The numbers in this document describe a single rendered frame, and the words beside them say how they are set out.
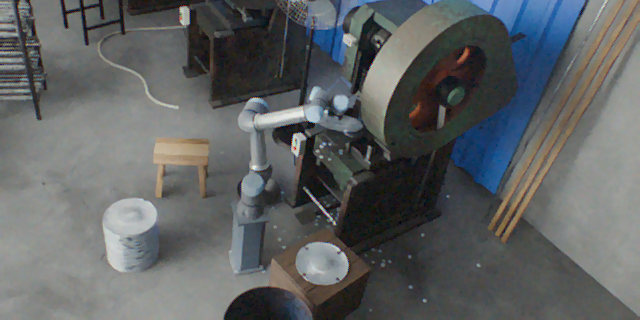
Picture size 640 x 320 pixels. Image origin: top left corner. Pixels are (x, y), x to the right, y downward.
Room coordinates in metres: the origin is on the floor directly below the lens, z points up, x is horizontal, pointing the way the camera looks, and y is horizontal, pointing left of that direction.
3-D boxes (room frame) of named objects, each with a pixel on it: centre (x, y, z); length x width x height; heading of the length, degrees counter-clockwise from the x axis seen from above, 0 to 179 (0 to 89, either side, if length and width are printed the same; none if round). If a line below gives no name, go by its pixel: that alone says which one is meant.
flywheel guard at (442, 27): (2.58, -0.57, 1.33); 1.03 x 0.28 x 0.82; 131
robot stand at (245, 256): (2.21, 0.32, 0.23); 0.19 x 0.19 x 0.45; 25
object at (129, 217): (2.13, 0.98, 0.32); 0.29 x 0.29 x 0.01
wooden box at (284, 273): (2.01, -0.13, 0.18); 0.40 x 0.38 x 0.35; 138
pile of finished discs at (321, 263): (2.01, -0.13, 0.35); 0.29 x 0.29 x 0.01
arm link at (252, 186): (2.22, 0.32, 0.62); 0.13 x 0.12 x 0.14; 173
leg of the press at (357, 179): (2.66, -0.56, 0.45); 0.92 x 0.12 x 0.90; 131
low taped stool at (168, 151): (2.75, 0.88, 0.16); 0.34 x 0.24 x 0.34; 103
